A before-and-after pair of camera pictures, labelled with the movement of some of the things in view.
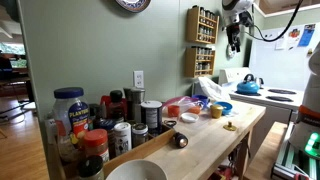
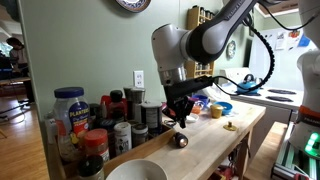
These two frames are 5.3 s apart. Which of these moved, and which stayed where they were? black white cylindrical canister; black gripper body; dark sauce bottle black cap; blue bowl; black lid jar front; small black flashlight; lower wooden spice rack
Moved: black gripper body
Stayed: dark sauce bottle black cap; blue bowl; lower wooden spice rack; black white cylindrical canister; small black flashlight; black lid jar front
